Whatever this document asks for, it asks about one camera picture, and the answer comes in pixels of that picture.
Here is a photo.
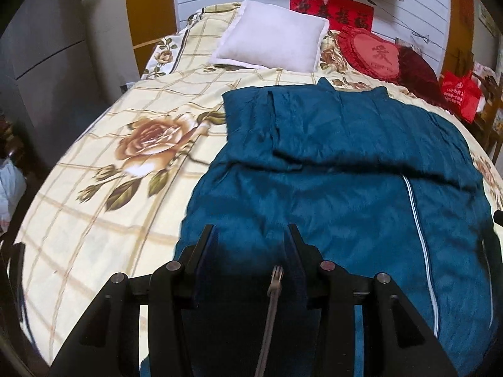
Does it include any teal down puffer jacket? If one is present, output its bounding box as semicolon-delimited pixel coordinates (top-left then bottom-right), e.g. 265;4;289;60
175;79;499;376

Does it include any floral cream bed sheet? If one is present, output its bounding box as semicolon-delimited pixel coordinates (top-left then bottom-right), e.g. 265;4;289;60
17;3;502;362

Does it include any white plastic bag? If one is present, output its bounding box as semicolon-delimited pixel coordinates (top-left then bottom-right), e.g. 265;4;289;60
0;158;26;234

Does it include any wooden chair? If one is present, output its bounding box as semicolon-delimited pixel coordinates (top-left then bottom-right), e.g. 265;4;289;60
472;61;502;164

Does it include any red shopping bag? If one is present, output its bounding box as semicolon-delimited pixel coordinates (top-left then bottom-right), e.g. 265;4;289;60
441;71;483;123

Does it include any grey refrigerator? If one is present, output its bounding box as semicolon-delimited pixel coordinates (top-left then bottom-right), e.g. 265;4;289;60
1;0;108;168

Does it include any dark red velvet cushion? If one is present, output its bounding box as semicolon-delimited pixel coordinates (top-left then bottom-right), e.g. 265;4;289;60
398;47;448;109

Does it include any red heart-shaped cushion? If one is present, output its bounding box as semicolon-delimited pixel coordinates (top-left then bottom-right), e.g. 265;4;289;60
337;26;400;83

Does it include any white square pillow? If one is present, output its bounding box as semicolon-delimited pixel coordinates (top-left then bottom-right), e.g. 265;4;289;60
209;0;329;73

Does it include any red calligraphy banner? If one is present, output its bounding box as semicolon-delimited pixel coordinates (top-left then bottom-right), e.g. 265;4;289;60
290;0;374;31

